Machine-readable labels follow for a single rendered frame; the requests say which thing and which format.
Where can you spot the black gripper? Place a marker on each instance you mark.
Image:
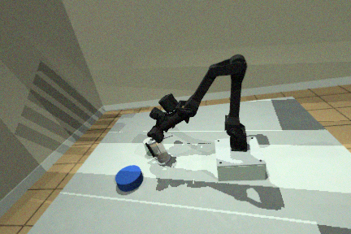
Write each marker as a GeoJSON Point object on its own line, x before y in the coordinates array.
{"type": "Point", "coordinates": [157, 130]}

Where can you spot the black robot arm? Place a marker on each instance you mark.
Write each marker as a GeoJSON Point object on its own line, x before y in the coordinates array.
{"type": "Point", "coordinates": [235, 67]}

